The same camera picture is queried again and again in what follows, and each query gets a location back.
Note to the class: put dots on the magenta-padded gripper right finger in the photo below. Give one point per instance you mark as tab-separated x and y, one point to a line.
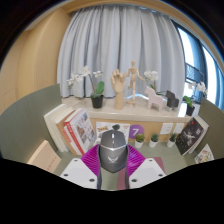
148	171

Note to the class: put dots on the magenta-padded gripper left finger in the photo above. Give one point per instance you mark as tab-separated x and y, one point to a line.
78	171

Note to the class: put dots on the dark grey computer mouse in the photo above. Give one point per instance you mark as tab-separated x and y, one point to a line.
113	153

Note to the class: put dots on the beige book with red text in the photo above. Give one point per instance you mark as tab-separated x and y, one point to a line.
45	156

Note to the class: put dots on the red-spined photo-cover book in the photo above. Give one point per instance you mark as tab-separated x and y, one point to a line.
81	130

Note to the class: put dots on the purple round number sticker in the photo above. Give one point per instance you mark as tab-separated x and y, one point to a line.
136	131

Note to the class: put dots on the brown-spined book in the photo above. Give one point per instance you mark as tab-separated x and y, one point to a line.
63	128

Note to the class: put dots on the white sticker sheet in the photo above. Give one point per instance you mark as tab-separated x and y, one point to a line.
104	128

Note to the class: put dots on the black cover book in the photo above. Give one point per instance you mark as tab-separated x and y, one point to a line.
190	135

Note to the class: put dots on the colourful illustrated card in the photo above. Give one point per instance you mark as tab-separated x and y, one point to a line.
204	155

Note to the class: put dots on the wooden desk back shelf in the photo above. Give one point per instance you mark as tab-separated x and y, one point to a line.
110	113

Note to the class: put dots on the green desk divider panel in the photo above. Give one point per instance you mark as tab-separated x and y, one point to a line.
215	126
23	126

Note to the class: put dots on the white orchid in black pot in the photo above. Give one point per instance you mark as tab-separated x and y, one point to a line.
190	109
97	101

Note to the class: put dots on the black wooden horse figure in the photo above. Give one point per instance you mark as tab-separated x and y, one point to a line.
172	99

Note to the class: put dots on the wooden hand model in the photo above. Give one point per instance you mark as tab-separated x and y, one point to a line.
118	90

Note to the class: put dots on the white orchid behind horses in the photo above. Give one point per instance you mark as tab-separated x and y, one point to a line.
150	76

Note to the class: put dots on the light grey curtain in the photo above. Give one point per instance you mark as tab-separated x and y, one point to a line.
116	40

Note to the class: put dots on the white wall socket plate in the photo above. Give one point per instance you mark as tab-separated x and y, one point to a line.
166	128
179	128

